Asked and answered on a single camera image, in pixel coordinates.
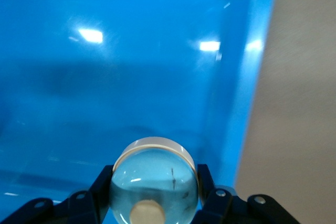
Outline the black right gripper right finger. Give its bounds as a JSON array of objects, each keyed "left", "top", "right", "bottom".
[{"left": 191, "top": 164, "right": 234, "bottom": 224}]

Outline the blue plastic tray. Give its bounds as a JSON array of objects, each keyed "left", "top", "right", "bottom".
[{"left": 0, "top": 0, "right": 276, "bottom": 219}]

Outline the blue knob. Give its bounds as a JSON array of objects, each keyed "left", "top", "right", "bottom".
[{"left": 109, "top": 136, "right": 200, "bottom": 224}]

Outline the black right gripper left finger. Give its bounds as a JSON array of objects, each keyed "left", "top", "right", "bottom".
[{"left": 69, "top": 165, "right": 114, "bottom": 224}]

